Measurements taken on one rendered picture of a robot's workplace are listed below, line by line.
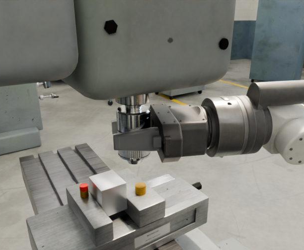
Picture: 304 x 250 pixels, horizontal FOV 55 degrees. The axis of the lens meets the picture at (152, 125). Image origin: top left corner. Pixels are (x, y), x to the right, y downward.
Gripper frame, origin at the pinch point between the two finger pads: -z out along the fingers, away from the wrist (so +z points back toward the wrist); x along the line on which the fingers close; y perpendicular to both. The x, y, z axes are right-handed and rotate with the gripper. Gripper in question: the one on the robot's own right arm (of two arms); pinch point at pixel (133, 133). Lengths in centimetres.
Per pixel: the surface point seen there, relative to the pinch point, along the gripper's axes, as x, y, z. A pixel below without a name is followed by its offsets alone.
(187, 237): -17.3, 36.7, 14.1
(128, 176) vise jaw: -17.5, 17.5, 0.2
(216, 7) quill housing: 7.7, -16.3, 8.1
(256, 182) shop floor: -164, 124, 122
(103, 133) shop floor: -299, 123, -10
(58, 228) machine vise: -7.7, 21.4, -14.0
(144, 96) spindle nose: 2.0, -5.8, 1.4
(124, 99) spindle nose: 2.0, -5.6, -1.2
